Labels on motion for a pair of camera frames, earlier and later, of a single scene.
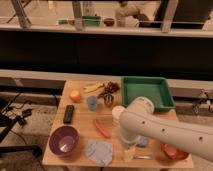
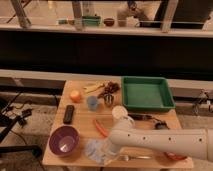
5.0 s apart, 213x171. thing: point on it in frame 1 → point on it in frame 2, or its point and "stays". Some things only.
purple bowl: (64, 141) stays
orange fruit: (75, 96) stays
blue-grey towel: (99, 151) stays
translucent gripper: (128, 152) → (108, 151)
